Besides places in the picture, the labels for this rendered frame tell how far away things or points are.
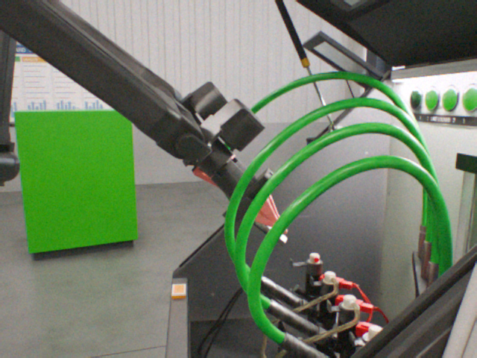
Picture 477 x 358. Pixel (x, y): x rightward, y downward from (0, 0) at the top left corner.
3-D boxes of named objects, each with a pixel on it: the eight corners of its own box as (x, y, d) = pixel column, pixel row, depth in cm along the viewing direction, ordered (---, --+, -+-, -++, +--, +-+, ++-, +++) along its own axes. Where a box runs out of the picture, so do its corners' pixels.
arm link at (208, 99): (161, 101, 92) (148, 93, 83) (201, 68, 91) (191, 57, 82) (194, 143, 91) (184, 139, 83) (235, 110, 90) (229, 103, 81)
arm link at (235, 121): (159, 120, 67) (171, 148, 61) (208, 68, 65) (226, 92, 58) (207, 156, 75) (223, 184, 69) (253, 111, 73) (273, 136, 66)
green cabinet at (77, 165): (124, 224, 473) (117, 108, 447) (139, 247, 397) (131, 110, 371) (33, 234, 435) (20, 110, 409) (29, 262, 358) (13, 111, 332)
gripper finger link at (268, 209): (297, 229, 67) (256, 187, 66) (264, 257, 68) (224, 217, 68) (296, 218, 73) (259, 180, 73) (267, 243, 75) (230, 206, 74)
